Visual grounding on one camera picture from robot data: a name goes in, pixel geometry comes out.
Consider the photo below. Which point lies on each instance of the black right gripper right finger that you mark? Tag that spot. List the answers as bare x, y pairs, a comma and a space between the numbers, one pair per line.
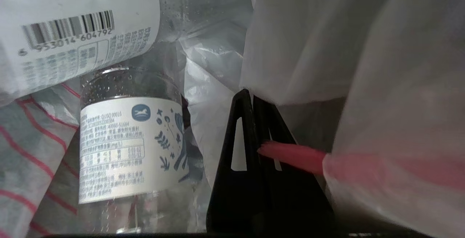
290, 201

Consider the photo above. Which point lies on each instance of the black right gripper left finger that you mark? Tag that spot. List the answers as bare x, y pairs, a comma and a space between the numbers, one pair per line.
232, 201

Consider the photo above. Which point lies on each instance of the crumpled translucent plastic wrap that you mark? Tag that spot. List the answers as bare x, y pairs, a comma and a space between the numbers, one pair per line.
210, 85

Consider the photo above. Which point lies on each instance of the white red striped plastic wrapper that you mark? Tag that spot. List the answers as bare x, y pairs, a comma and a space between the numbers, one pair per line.
21, 150

